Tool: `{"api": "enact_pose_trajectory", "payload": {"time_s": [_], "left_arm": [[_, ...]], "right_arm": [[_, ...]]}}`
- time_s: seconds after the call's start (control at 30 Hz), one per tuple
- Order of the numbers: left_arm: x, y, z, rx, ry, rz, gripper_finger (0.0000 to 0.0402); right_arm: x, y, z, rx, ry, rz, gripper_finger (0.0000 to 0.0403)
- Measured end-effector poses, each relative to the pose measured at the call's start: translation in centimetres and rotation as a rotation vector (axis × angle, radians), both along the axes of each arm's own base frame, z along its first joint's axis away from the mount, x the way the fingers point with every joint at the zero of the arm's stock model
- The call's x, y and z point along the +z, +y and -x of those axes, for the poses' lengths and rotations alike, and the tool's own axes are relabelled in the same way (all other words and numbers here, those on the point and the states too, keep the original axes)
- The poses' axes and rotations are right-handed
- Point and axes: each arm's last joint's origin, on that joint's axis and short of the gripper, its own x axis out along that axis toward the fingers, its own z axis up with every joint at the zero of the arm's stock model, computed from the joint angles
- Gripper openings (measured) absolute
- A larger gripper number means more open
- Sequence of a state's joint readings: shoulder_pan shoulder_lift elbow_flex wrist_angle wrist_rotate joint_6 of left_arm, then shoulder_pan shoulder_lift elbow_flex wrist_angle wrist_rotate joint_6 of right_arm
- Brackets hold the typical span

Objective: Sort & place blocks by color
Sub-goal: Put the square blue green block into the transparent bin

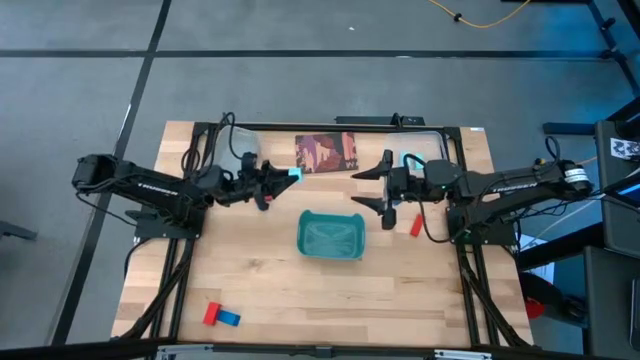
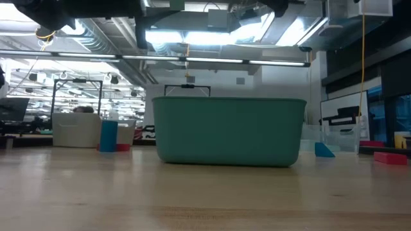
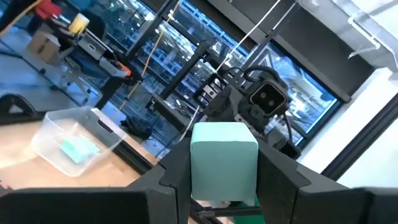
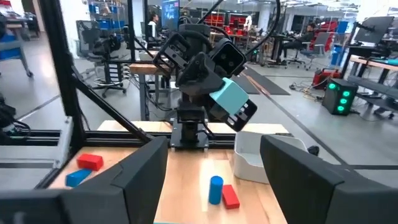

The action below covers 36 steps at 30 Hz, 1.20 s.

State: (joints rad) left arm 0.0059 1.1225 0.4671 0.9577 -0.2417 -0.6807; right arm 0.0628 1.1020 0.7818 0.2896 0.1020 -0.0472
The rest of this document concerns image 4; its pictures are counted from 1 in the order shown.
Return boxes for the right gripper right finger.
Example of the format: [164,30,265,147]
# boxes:
[260,134,398,224]

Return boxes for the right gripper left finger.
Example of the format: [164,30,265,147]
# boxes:
[60,136,169,224]

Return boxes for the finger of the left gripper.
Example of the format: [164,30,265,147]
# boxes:
[152,32,224,96]
[224,98,258,132]

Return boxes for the blue rectangular foam block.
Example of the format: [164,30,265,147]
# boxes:
[65,169,93,189]

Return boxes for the blue foam cylinder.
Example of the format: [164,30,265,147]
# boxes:
[208,175,224,205]

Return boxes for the red storage shelves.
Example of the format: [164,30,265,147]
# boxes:
[203,14,249,35]

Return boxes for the black floor mat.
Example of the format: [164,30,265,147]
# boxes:
[231,67,292,96]

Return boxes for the large display screen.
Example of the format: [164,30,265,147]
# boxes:
[161,0,180,32]

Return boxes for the white plastic bin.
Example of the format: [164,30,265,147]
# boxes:
[233,130,308,184]

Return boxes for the red rectangular foam block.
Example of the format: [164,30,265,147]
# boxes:
[76,153,104,172]
[221,184,241,210]

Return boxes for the person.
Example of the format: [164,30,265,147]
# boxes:
[281,23,317,60]
[147,14,159,40]

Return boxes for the wooden top workbench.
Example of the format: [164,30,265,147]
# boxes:
[129,62,175,122]

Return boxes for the black standing desk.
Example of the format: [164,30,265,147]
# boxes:
[270,34,289,68]

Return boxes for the red tool case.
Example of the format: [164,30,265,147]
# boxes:
[312,68,343,91]

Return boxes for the black computer green fans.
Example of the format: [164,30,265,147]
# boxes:
[322,78,359,116]

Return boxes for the blue bin shelf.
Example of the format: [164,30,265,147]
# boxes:
[88,2,127,30]

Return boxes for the grey office chair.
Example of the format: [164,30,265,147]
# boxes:
[300,32,330,71]

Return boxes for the black stool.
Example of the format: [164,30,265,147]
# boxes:
[76,20,127,97]

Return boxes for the wood top desk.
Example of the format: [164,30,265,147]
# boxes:
[349,54,398,94]

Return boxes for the black computer monitor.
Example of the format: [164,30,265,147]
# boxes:
[354,16,395,46]

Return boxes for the blue utility cart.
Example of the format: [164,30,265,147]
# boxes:
[0,30,34,78]

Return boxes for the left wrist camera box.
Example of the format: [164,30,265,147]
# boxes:
[210,39,248,78]

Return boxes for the black background rig frame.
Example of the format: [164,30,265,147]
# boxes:
[126,0,150,63]

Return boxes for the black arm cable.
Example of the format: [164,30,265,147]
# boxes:
[245,0,282,57]

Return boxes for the black aluminium rig frame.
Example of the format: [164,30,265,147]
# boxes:
[0,0,239,190]

